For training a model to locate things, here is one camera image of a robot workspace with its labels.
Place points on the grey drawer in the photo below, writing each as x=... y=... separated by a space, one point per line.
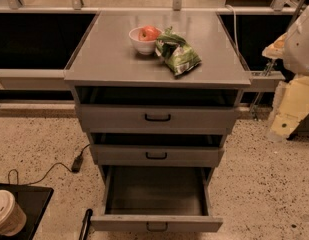
x=156 y=110
x=157 y=149
x=156 y=199

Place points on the grey bottom drawer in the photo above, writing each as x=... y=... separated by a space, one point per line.
x=156 y=199

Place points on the grey middle drawer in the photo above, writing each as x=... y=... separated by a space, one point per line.
x=157 y=149

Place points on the white bowl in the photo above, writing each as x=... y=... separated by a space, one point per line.
x=143 y=47

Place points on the grey top drawer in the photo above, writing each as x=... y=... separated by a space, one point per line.
x=156 y=110

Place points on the green chip bag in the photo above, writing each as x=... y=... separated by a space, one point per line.
x=176 y=53

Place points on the grey drawer cabinet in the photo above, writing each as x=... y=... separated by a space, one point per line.
x=107 y=57

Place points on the red apple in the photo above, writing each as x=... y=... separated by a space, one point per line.
x=148 y=33

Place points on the black curved bar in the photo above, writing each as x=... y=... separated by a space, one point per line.
x=85 y=224

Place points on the white lidded paper cup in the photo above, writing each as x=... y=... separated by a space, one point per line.
x=12 y=217

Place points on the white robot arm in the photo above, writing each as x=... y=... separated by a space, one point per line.
x=291 y=100

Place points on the metal diagonal rod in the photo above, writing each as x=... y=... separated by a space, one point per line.
x=264 y=84

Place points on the black side table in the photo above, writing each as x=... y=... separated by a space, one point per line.
x=34 y=201

